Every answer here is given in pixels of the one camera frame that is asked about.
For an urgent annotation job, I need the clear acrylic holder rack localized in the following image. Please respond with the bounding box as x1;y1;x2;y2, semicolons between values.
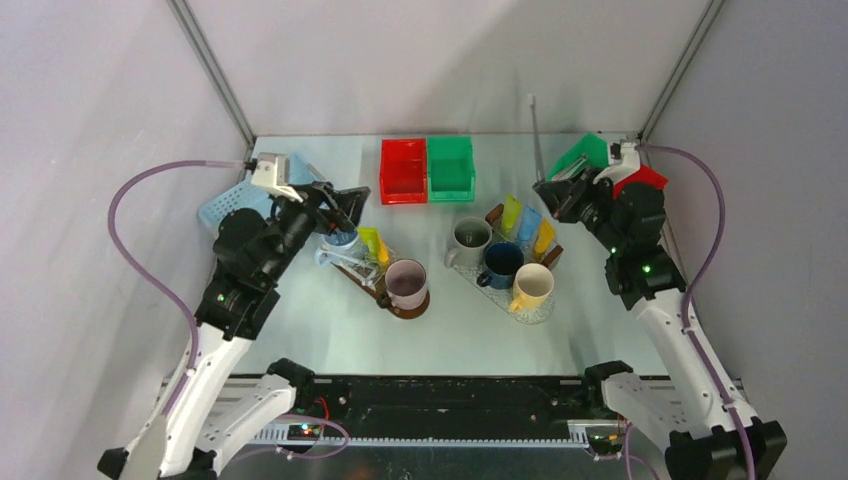
331;241;388;296

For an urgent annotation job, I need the red toothpaste bin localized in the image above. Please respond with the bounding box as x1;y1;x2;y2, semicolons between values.
612;164;668;199

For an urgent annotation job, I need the brown wooden oval tray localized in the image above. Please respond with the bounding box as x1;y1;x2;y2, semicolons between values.
331;261;431;322

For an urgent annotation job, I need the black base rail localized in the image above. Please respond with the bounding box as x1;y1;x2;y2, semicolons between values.
294;375;617;441

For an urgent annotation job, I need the clear glass oval tray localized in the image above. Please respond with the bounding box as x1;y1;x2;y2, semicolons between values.
453;266;555;325

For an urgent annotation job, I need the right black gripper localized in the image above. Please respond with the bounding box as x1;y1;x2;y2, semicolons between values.
534;166;626;255

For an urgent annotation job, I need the brown ended acrylic rack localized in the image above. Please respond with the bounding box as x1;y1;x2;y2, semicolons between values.
484;203;564;271

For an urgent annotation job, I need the grey toothbrush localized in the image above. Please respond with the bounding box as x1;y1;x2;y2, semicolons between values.
528;94;546;182

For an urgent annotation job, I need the light blue mug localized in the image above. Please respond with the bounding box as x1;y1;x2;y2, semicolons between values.
316;231;367;259

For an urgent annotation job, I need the light blue toothbrush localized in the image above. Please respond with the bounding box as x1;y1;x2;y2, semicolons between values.
314;248;380;287

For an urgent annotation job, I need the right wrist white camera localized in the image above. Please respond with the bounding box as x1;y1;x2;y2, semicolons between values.
592;140;642;186

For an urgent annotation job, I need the mauve pink mug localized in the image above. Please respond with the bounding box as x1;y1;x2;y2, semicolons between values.
383;259;428;310

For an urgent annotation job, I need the grey mug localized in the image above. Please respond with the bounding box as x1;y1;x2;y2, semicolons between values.
444;217;493;268

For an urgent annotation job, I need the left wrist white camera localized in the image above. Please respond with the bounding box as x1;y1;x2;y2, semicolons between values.
250;153;304;203

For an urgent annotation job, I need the light blue plastic basket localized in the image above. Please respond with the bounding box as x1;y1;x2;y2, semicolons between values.
197;153;325;237

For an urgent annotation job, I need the wrist white camera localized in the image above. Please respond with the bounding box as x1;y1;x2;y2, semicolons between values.
250;153;304;203
592;140;642;186

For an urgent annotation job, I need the cream yellow mug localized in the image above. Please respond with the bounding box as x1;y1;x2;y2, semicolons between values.
509;263;555;312

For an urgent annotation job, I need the green plastic bin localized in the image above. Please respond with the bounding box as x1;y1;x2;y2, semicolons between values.
426;136;476;203

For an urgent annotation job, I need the red plastic bin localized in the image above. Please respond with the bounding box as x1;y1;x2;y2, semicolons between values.
379;138;428;205

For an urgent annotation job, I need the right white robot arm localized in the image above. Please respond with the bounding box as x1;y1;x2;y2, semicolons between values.
533;169;787;479

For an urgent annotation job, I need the dark blue mug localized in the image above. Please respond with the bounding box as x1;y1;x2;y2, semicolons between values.
475;242;525;290

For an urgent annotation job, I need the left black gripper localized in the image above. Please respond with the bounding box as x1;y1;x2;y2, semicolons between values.
260;180;370;284

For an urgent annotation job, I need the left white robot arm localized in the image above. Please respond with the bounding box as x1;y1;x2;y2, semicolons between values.
97;182;371;479

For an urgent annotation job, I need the green toothbrush bin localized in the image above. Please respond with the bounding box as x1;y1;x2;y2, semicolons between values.
547;134;609;181

